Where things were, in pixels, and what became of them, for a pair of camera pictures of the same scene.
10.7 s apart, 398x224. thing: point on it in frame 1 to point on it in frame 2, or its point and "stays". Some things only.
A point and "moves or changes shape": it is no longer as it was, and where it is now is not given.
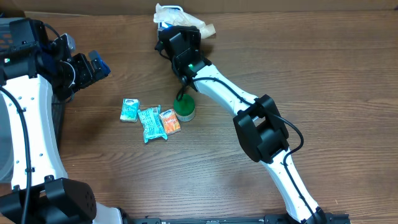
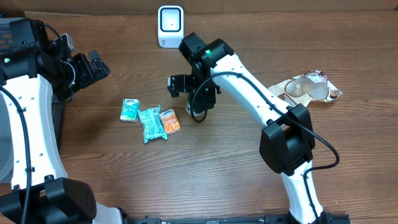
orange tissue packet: (170, 121) stays
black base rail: (326, 218) stays
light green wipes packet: (153, 123) stays
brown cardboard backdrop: (202, 6) stays
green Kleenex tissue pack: (129, 110) stays
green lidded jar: (184, 108) moves or changes shape
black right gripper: (193, 34) to (202, 100)
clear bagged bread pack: (174, 17) to (308, 86)
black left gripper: (94, 66) stays
